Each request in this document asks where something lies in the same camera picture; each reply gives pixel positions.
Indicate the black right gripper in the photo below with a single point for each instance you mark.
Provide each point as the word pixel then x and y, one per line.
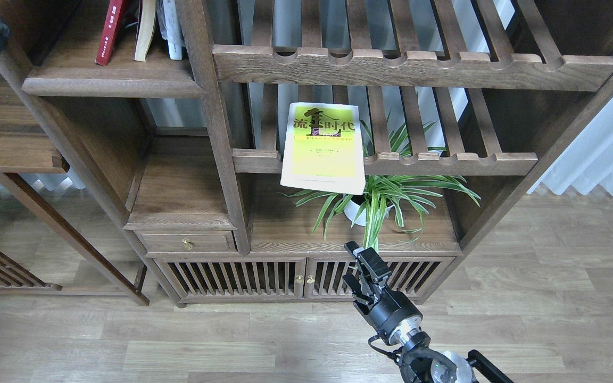
pixel 394 317

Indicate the red cover book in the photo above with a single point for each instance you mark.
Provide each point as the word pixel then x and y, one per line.
pixel 118 16

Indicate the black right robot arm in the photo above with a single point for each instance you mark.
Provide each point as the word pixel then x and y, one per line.
pixel 423 364

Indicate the white plant pot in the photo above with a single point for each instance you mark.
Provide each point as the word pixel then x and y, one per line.
pixel 366 210

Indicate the yellow green cover book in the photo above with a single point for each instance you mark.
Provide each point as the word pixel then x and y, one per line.
pixel 323 149

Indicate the dark wooden bookshelf unit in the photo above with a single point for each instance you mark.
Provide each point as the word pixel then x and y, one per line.
pixel 190 149

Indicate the brass drawer knob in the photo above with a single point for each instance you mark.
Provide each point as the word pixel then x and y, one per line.
pixel 187 245

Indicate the upright white book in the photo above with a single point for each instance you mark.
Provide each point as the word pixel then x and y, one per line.
pixel 174 34

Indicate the upright cream paged book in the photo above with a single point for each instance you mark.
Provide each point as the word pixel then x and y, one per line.
pixel 146 29

